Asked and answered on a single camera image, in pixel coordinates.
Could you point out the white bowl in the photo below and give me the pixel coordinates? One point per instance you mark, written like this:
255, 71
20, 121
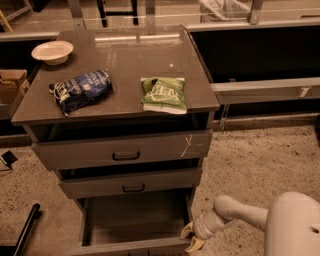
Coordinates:
53, 53

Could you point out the blue chip bag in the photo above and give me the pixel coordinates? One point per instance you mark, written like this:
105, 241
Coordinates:
77, 92

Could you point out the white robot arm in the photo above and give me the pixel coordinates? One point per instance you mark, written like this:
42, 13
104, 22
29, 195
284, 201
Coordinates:
291, 224

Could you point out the black bar on floor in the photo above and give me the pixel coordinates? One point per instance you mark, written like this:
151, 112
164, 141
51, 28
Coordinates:
17, 248

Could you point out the grey metal rail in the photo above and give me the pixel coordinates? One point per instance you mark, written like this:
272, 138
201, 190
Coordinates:
267, 90

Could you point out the grey drawer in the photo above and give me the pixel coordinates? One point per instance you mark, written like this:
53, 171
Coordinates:
131, 183
75, 154
135, 224

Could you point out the grey top drawer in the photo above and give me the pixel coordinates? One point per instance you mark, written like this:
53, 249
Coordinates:
75, 154

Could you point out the green chip bag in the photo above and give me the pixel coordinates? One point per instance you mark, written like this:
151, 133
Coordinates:
163, 94

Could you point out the small black floor device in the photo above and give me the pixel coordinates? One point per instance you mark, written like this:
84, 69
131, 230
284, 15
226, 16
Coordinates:
7, 159

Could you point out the grey middle drawer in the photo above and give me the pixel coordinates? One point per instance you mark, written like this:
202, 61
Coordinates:
131, 183

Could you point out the cardboard box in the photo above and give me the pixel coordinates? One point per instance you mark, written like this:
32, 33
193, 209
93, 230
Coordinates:
12, 82

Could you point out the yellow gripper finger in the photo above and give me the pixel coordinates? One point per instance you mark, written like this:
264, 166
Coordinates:
187, 231
195, 245

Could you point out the black chair legs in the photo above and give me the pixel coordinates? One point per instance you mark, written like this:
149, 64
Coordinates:
133, 12

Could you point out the clear plastic bag bin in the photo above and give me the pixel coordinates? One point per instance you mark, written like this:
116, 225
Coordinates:
222, 10

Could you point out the grey drawer cabinet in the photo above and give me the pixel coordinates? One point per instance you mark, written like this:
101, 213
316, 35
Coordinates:
128, 56

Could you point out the grey bottom drawer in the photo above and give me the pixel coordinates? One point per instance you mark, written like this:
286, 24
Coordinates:
135, 224

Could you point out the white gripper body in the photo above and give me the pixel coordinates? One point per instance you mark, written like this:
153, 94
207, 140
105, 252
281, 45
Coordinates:
201, 228

